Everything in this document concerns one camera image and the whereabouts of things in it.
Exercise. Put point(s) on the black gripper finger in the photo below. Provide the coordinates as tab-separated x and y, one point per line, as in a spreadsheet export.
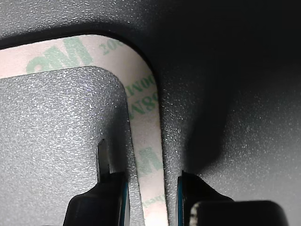
98	207
211	212

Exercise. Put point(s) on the white 3M adhesive tape liner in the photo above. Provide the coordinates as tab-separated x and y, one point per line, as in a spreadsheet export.
145	131

